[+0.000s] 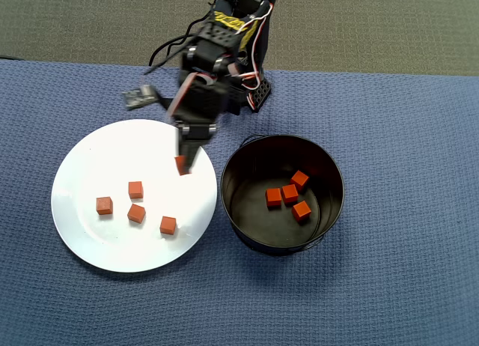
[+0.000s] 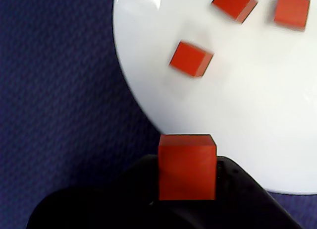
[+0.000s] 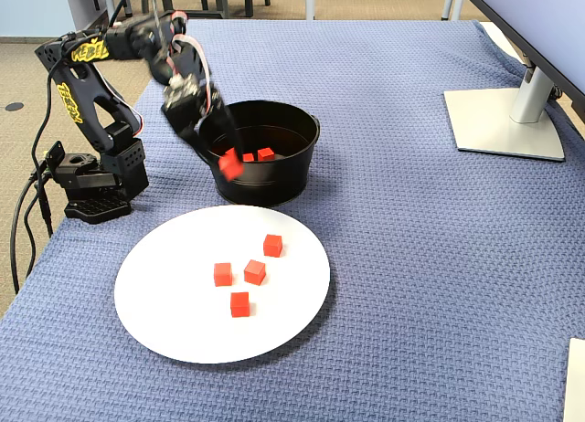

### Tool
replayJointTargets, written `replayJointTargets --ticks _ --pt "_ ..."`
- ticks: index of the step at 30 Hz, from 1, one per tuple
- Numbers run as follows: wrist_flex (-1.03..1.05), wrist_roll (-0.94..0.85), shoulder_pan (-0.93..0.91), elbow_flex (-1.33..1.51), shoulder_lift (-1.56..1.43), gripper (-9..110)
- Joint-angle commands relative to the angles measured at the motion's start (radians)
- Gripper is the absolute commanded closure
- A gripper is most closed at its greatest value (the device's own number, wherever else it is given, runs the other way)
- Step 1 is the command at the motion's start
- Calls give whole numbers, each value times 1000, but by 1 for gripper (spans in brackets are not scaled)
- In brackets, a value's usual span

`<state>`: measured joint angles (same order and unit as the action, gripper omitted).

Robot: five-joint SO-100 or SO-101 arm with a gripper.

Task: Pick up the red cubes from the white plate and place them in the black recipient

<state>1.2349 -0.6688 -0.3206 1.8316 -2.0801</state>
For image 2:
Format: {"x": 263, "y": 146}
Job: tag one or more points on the white round plate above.
{"x": 247, "y": 115}

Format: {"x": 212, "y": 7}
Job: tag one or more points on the red cube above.
{"x": 190, "y": 59}
{"x": 292, "y": 11}
{"x": 234, "y": 3}
{"x": 188, "y": 172}

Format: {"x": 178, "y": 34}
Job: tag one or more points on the blue woven cloth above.
{"x": 49, "y": 90}

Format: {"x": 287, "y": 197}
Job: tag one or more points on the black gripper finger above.
{"x": 138, "y": 196}
{"x": 242, "y": 204}

